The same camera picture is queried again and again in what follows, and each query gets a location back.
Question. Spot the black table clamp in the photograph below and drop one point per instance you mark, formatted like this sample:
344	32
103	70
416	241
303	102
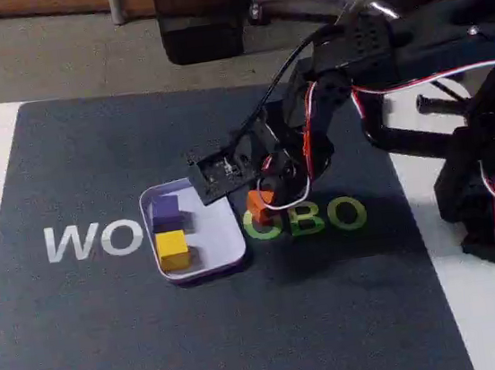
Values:
405	143

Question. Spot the dark brown furniture block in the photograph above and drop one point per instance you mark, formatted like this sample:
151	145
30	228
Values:
198	19

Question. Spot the orange wooden block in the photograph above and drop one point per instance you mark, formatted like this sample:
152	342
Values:
257	213

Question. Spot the purple wooden block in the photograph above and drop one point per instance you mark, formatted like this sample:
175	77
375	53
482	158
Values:
165	206

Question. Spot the black printed desk mat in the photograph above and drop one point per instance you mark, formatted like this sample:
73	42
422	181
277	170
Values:
202	335

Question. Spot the chrome office chair base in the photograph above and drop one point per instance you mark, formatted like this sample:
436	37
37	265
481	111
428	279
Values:
297	0

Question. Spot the black camera box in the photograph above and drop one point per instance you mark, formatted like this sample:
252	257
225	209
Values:
219	175

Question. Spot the white metal tray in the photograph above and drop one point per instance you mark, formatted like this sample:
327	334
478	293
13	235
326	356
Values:
218	242

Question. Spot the grey metal leg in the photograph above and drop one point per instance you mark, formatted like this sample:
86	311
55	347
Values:
118	4

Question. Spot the yellow wooden block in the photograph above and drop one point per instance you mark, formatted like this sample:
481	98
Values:
172	248

